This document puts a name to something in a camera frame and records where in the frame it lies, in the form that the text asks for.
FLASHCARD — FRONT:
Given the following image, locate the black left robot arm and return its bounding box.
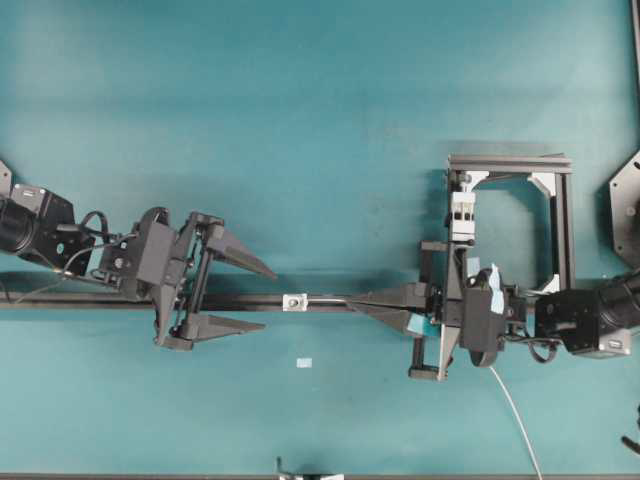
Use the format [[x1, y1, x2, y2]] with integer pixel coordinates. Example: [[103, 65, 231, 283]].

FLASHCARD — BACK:
[[1, 186, 276, 351]]

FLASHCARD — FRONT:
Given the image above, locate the black aluminium frame stand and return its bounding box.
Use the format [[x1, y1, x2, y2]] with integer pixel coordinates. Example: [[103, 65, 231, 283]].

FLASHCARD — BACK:
[[447, 154, 575, 295]]

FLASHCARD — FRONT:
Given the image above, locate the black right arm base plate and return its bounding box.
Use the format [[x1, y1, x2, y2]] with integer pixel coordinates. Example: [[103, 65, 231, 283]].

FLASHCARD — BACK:
[[609, 152, 639, 268]]

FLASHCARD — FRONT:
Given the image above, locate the black clamp at right edge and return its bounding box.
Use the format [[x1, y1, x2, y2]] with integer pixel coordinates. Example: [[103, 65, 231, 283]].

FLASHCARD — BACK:
[[620, 406, 640, 456]]

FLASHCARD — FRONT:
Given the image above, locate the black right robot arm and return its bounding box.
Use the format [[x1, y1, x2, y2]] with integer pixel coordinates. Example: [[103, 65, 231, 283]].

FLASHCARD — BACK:
[[346, 242, 639, 381]]

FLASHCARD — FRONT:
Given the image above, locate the long black aluminium rail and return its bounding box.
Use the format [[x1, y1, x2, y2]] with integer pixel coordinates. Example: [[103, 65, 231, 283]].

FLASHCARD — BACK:
[[0, 269, 640, 315]]

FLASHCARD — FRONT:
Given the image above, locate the white clamp block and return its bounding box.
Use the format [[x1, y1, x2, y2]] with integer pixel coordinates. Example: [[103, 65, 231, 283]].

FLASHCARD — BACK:
[[449, 171, 476, 245]]

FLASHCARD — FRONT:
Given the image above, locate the black bottom edge rail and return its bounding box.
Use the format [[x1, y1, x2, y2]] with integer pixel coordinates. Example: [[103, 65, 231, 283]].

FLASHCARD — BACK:
[[1, 473, 639, 480]]

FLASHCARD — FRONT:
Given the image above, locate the small pale tape patch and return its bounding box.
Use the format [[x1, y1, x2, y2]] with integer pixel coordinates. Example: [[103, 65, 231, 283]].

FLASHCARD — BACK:
[[296, 357, 313, 369]]

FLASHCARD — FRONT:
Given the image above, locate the thin grey wire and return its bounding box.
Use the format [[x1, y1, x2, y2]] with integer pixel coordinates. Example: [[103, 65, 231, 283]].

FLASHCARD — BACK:
[[306, 295, 544, 480]]

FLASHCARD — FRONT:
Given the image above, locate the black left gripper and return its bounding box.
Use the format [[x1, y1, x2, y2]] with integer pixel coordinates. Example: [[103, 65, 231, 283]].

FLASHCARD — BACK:
[[99, 207, 277, 350]]

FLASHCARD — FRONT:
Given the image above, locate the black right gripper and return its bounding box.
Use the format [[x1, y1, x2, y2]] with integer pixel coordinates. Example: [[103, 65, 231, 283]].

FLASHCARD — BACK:
[[347, 241, 506, 381]]

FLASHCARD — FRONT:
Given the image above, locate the black right edge post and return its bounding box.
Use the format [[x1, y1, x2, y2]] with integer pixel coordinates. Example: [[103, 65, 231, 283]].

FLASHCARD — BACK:
[[628, 0, 640, 107]]

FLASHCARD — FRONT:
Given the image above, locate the silver metal fitting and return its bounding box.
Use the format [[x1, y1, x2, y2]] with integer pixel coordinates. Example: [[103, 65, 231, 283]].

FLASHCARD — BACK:
[[282, 293, 308, 312]]

